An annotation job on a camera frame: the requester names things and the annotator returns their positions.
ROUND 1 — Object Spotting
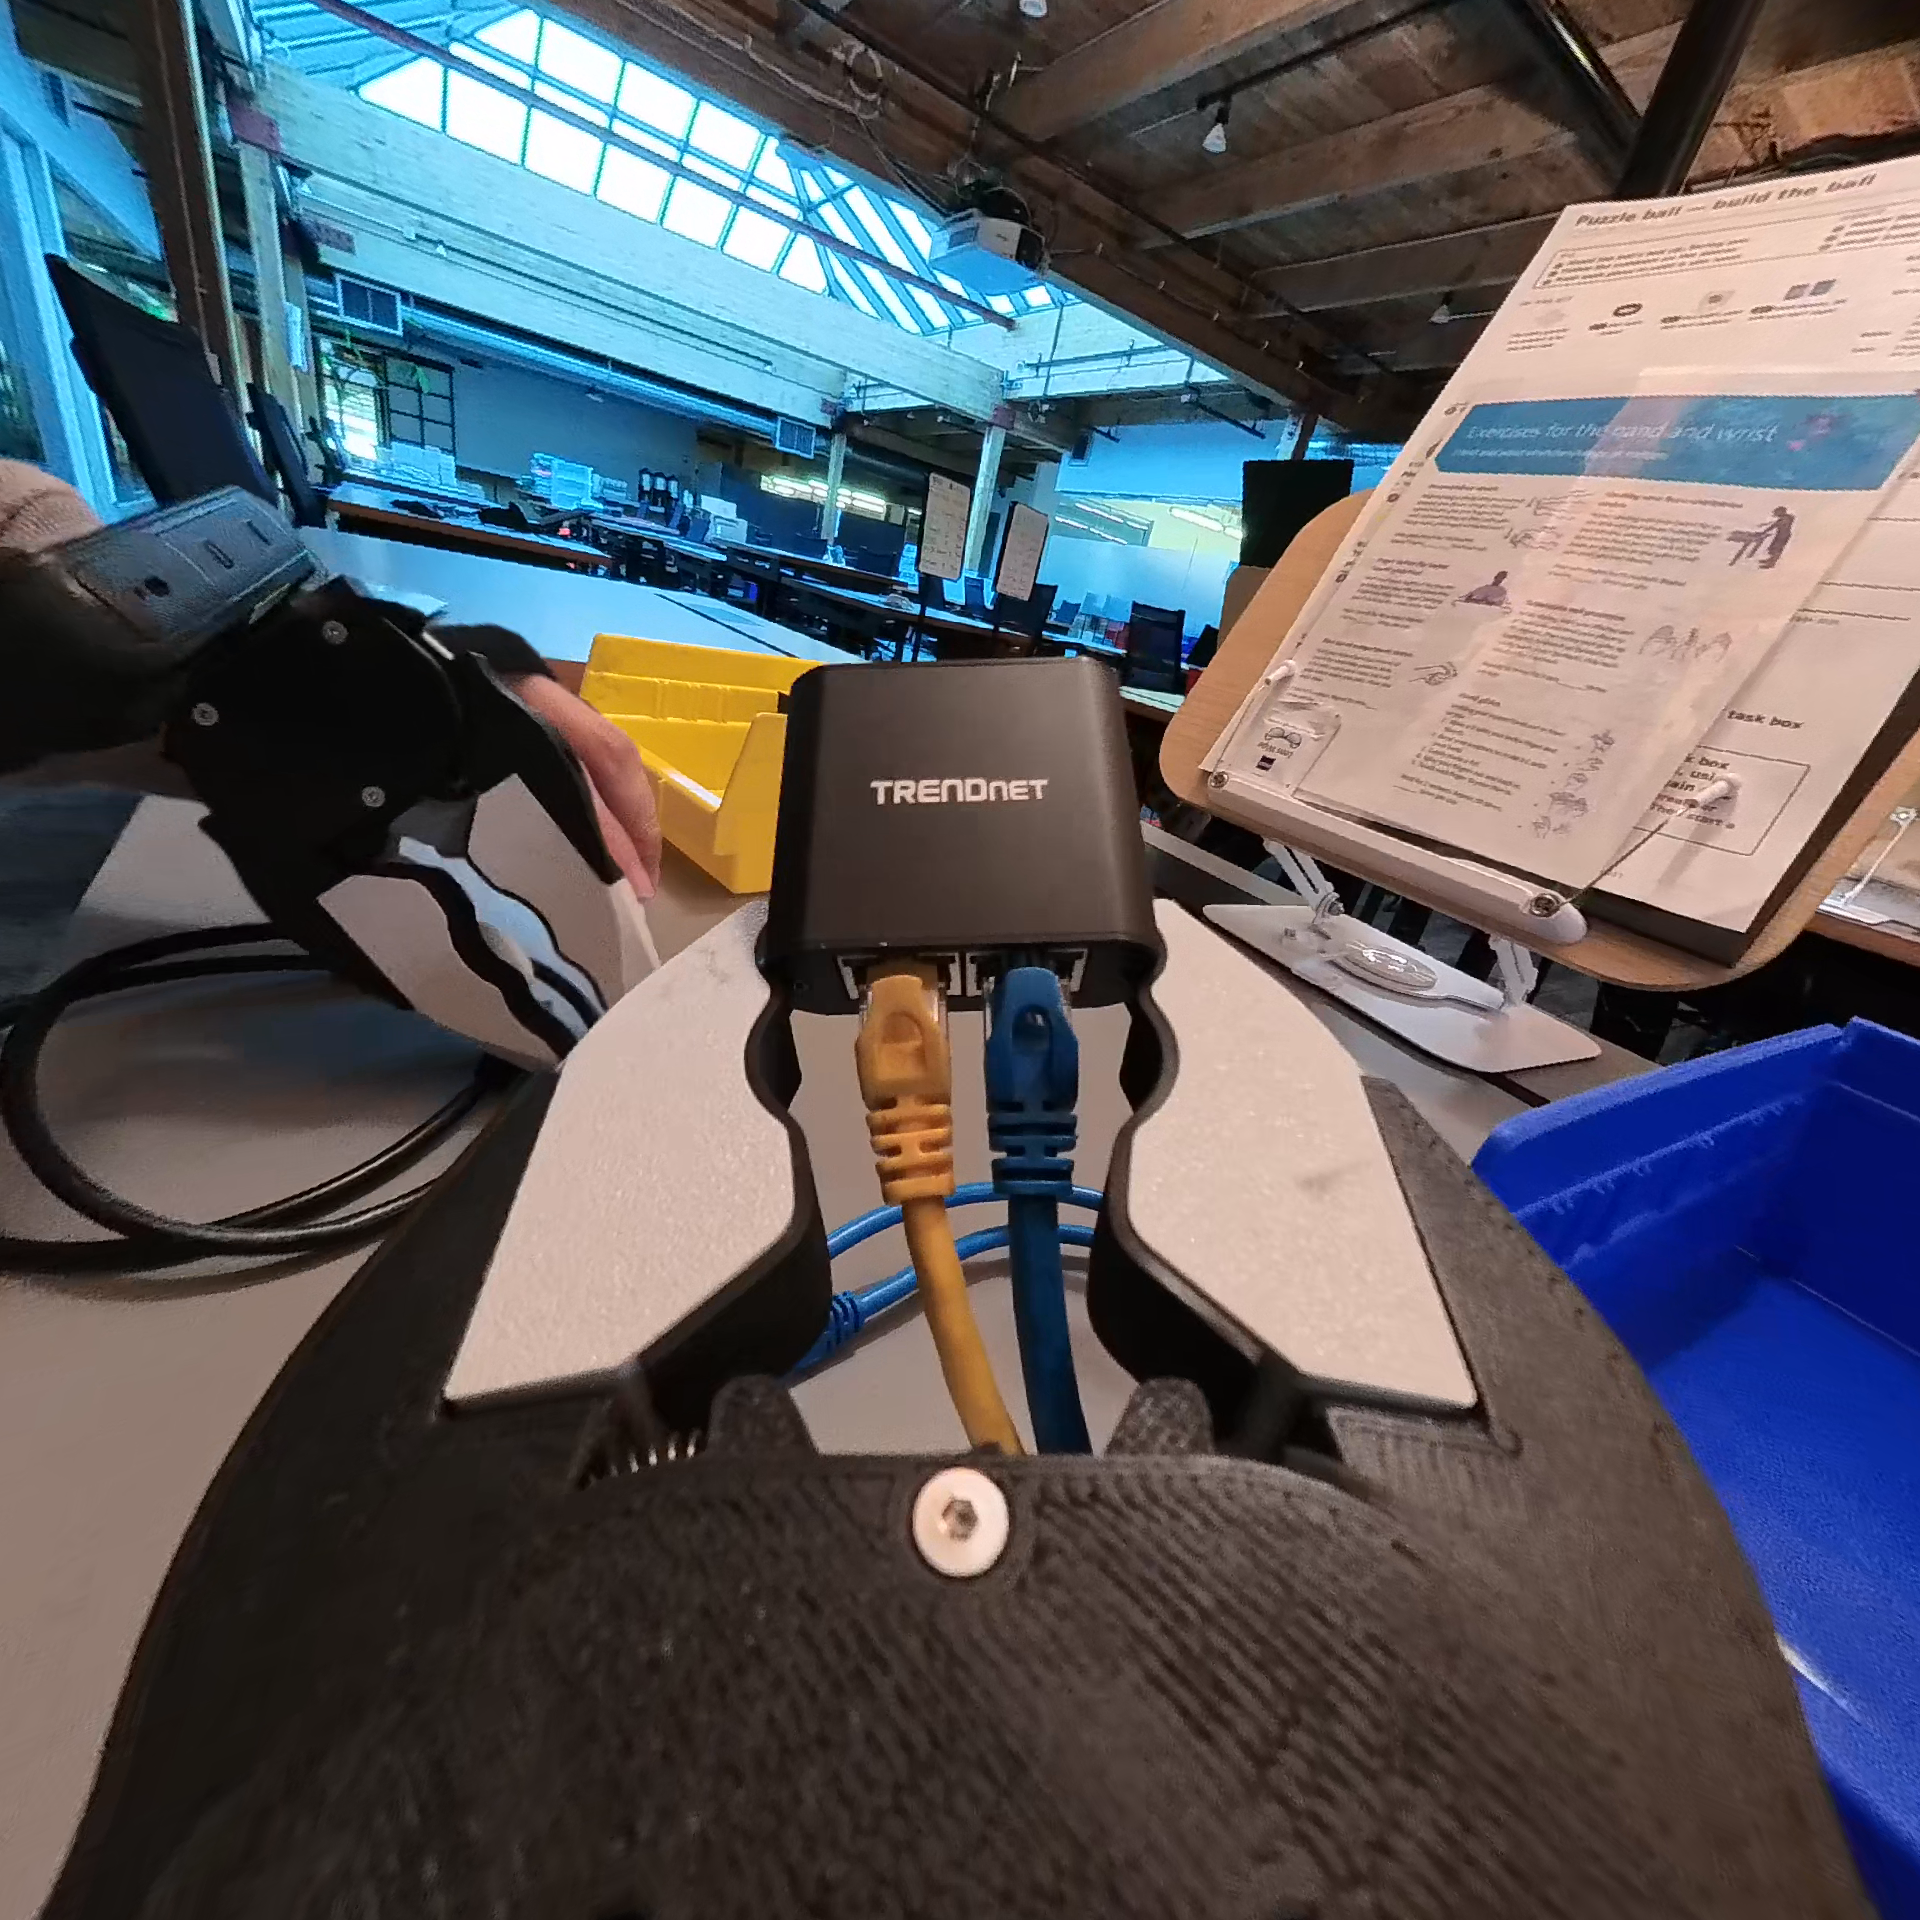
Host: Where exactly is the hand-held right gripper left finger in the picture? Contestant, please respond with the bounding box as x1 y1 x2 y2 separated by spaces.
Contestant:
444 900 842 1418

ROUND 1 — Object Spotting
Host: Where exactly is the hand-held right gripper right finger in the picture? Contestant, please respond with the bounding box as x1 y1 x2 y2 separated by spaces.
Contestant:
1086 900 1480 1418

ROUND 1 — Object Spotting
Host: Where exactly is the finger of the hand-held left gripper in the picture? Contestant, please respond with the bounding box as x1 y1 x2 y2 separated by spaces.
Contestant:
323 835 588 1072
447 766 662 1035

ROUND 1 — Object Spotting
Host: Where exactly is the blue ethernet cable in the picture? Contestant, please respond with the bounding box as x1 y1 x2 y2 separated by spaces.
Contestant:
785 965 1107 1456

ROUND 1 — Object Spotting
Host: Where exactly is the yellow ethernet cable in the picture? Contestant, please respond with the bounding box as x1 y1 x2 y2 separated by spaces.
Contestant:
851 960 1028 1456

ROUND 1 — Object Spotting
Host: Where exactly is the black network switch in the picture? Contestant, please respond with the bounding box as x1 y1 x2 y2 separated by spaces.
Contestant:
755 656 1163 1017

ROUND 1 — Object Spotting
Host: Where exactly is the person's left forearm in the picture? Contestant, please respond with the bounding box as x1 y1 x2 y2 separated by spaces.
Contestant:
0 455 104 569

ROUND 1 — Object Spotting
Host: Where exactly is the person's left hand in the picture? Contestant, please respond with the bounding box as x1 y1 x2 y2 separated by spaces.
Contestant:
509 671 662 901

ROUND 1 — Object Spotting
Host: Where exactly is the yellow plastic bin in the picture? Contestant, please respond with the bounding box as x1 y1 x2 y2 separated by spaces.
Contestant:
578 631 829 897

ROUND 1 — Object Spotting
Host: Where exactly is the white stand base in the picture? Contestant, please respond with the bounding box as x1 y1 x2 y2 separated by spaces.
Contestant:
1201 839 1604 1072

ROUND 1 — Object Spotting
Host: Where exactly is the long white table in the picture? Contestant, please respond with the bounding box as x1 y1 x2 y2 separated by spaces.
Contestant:
302 524 866 669

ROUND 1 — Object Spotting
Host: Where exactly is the blue cloth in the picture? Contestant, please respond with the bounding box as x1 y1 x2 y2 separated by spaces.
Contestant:
1469 1021 1920 1920

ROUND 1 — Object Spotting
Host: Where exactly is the wooden document stand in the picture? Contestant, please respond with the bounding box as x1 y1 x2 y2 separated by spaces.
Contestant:
1159 488 1920 992

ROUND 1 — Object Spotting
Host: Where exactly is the exercise instruction sheet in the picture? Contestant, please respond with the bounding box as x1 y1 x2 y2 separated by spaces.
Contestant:
1209 359 1920 910

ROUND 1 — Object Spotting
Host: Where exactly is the black monitor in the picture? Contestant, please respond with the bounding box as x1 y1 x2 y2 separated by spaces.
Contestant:
1243 455 1359 569

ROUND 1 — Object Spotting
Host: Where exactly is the white ceiling projector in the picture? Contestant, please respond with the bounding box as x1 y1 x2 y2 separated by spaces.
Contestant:
925 187 1052 302

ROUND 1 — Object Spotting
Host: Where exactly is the puzzle instruction sheet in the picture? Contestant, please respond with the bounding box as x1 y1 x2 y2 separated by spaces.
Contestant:
1478 187 1920 961

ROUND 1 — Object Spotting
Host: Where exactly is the black ethernet cable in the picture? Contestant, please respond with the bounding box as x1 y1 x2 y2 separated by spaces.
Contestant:
0 922 519 1273

